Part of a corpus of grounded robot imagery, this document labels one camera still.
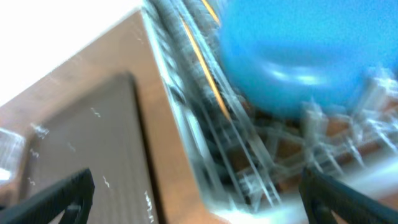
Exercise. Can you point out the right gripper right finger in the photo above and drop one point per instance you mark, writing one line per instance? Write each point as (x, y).
(322, 196)

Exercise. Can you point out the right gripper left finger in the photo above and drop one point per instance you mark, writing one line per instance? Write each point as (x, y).
(72, 197)

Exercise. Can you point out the dark blue plate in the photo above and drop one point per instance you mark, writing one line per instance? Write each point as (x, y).
(282, 53)

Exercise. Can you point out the wooden chopstick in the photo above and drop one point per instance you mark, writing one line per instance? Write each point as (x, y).
(213, 8)
(206, 70)

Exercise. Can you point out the grey dishwasher rack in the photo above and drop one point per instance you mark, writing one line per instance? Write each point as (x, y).
(249, 168)

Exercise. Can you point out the clear plastic bin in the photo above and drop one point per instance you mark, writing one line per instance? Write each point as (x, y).
(12, 150)

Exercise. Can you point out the brown serving tray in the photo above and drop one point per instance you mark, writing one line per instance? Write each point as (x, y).
(101, 131)

